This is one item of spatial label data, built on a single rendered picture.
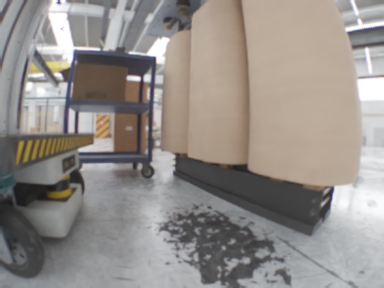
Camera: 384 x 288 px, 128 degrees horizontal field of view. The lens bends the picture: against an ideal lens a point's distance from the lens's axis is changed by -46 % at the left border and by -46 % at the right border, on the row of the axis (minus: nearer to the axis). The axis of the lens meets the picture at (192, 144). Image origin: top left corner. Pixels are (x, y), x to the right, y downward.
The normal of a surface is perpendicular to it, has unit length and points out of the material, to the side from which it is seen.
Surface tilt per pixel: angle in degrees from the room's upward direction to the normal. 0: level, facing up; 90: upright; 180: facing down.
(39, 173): 90
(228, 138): 90
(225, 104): 90
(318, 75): 90
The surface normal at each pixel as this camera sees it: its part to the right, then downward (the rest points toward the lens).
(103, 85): 0.50, 0.06
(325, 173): -0.48, 0.04
